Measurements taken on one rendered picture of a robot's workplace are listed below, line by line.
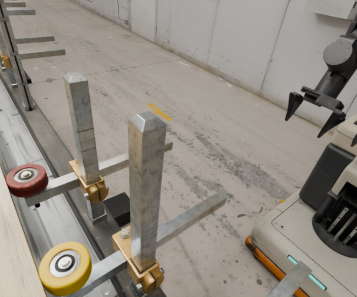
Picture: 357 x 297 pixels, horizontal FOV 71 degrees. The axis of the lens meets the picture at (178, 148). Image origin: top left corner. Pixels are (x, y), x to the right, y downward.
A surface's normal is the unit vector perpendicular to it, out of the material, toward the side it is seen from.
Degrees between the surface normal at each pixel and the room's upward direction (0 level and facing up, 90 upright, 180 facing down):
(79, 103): 90
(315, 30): 90
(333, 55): 62
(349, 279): 0
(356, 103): 90
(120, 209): 0
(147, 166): 90
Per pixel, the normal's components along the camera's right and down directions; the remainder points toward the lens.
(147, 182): 0.62, 0.53
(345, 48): -0.64, -0.09
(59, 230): 0.10, -0.79
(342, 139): -0.78, 0.32
